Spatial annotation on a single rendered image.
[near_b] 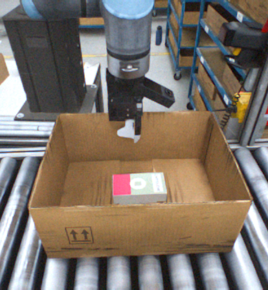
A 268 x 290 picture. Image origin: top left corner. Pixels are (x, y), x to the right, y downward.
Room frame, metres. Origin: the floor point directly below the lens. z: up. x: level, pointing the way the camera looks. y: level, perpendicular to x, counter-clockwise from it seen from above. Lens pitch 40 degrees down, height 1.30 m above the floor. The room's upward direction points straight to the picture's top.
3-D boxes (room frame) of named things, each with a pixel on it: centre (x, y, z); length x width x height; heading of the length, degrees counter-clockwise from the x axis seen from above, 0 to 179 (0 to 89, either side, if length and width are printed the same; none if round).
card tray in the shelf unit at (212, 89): (1.83, -0.65, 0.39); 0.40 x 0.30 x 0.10; 4
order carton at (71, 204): (0.44, 0.00, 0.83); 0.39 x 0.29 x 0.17; 92
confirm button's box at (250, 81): (0.71, -0.34, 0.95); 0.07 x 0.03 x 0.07; 94
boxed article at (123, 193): (0.46, -0.01, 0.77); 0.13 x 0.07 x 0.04; 94
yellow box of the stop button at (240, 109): (0.73, -0.31, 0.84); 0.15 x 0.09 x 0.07; 94
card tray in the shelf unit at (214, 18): (1.82, -0.64, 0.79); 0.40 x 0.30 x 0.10; 5
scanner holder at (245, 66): (0.70, -0.28, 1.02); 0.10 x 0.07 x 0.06; 94
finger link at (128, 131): (0.56, 0.02, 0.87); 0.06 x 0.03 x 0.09; 94
